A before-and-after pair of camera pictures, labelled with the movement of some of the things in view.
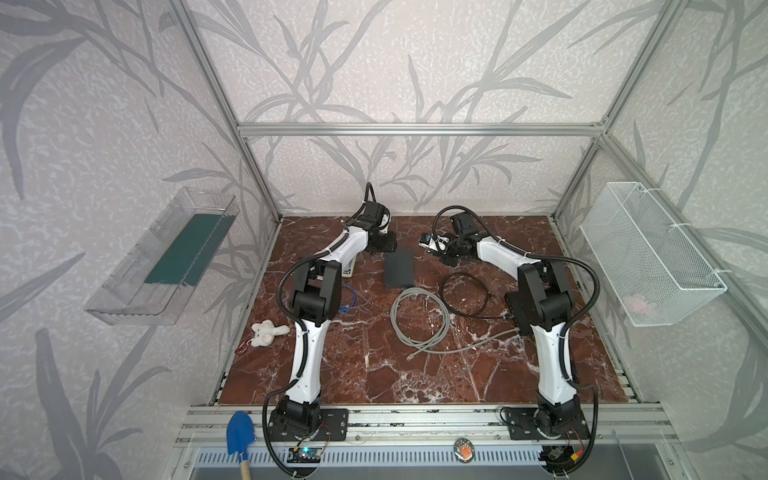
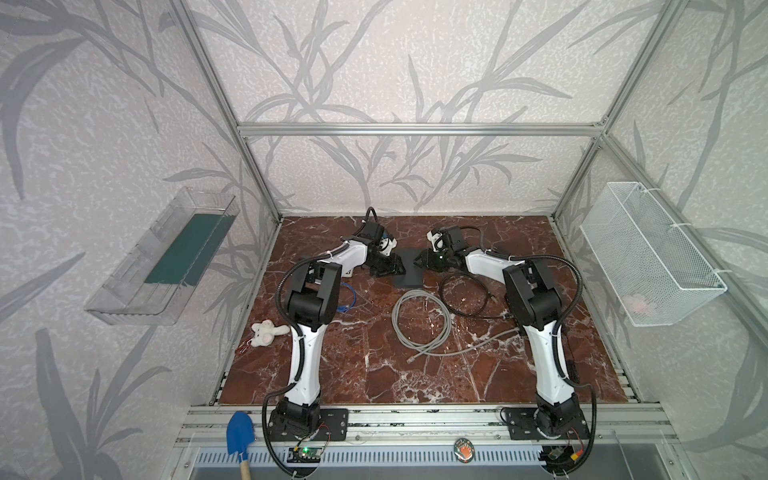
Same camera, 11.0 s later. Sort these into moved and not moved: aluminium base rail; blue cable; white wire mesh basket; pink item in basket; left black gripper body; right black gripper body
Moved: right black gripper body; left black gripper body
Not moved: white wire mesh basket; pink item in basket; blue cable; aluminium base rail
